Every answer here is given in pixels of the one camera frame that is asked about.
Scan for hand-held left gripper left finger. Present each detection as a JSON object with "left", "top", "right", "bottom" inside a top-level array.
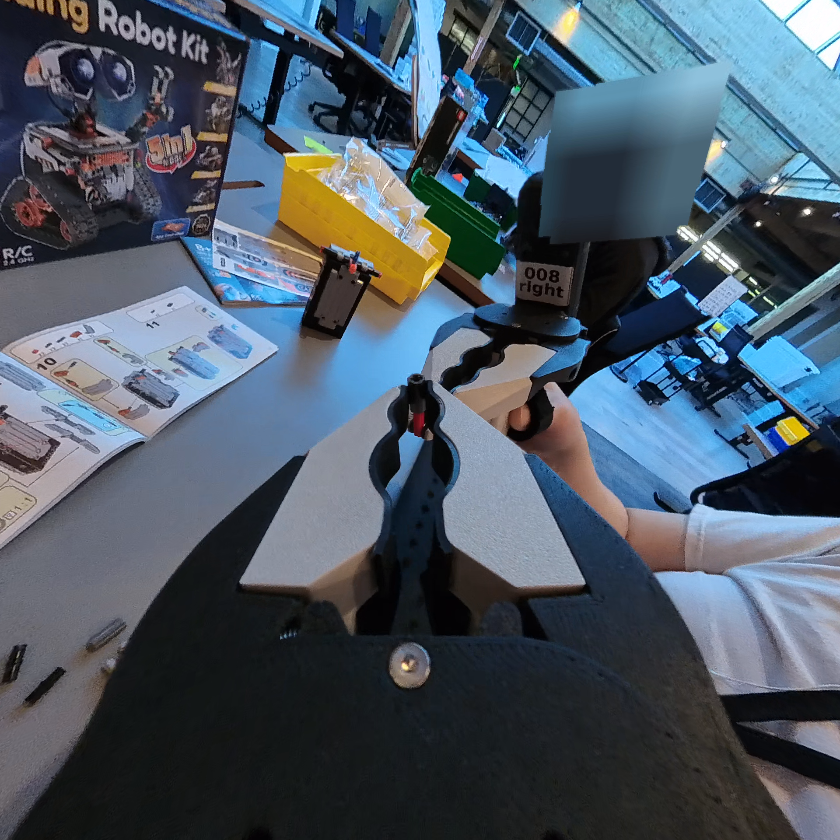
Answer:
[{"left": 239, "top": 386, "right": 404, "bottom": 636}]

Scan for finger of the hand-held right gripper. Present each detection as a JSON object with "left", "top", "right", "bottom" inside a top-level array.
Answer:
[
  {"left": 451, "top": 341, "right": 560, "bottom": 427},
  {"left": 422, "top": 325, "right": 505, "bottom": 395}
]

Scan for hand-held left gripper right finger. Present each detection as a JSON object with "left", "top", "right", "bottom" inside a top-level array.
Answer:
[{"left": 427, "top": 387, "right": 587, "bottom": 636}]

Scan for black perforated toy beam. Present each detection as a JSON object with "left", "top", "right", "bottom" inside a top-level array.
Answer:
[{"left": 386, "top": 436, "right": 448, "bottom": 637}]

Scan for grey desk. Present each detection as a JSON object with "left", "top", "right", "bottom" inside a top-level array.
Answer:
[{"left": 0, "top": 118, "right": 690, "bottom": 729}]

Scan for dark office desk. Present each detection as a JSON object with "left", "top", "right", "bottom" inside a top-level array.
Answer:
[{"left": 230, "top": 0, "right": 346, "bottom": 130}]

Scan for person's right hand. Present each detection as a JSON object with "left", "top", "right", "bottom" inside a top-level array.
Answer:
[{"left": 518, "top": 384, "right": 631, "bottom": 547}]

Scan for green plastic bin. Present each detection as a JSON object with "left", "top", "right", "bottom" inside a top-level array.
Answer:
[{"left": 410, "top": 167, "right": 508, "bottom": 280}]

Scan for black grey toy module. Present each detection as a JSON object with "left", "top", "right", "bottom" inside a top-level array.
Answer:
[{"left": 301, "top": 244, "right": 383, "bottom": 341}]

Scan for yellow plastic bin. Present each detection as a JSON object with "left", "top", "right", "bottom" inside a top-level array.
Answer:
[{"left": 277, "top": 152, "right": 452, "bottom": 307}]

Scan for clear plastic bags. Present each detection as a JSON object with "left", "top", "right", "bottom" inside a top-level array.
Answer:
[{"left": 315, "top": 136, "right": 441, "bottom": 261}]

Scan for black carton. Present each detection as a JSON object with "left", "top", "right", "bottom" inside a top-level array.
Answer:
[{"left": 406, "top": 95, "right": 471, "bottom": 189}]

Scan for blue orange leaflet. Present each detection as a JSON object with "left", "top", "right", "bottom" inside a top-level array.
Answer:
[{"left": 180, "top": 220, "right": 329, "bottom": 308}]

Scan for open instruction booklet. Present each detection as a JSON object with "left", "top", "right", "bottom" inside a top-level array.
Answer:
[{"left": 0, "top": 285, "right": 280, "bottom": 550}]

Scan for dark blue toy set box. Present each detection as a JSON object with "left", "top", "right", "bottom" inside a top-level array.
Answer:
[{"left": 0, "top": 0, "right": 252, "bottom": 271}]

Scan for black harness strap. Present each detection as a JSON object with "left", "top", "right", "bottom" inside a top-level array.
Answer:
[
  {"left": 718, "top": 691, "right": 840, "bottom": 724},
  {"left": 735, "top": 722, "right": 840, "bottom": 790}
]

